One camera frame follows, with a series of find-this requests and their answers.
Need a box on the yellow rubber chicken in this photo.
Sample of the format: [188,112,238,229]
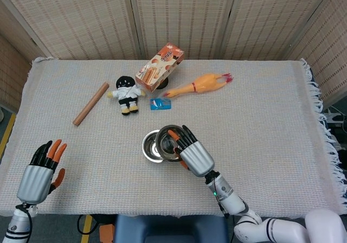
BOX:
[162,72,233,99]

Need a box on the wooden rolling pin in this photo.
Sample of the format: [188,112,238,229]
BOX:
[72,81,110,127]

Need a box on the black cable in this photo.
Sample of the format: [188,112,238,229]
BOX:
[76,214,92,236]

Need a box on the blue snack packet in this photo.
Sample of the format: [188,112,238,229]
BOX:
[150,98,173,111]

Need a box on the orange block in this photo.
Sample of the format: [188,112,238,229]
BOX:
[98,223,116,243]

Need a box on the woven folding screen panel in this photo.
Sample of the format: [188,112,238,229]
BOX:
[221,0,343,61]
[284,0,347,107]
[0,0,139,61]
[0,0,32,111]
[127,0,240,61]

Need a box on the white equipment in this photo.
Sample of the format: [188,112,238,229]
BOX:
[322,112,347,133]

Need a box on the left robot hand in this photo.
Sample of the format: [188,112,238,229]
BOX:
[16,139,68,205]

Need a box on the plush doll black head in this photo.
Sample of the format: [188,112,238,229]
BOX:
[106,75,146,116]

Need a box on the white woven tablecloth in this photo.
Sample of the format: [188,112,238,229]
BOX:
[0,57,343,219]

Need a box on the orange snack box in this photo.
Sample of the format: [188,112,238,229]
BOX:
[134,42,185,93]

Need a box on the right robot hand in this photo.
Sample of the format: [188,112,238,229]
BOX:
[168,125,215,178]

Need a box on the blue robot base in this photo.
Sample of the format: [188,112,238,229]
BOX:
[113,214,229,243]

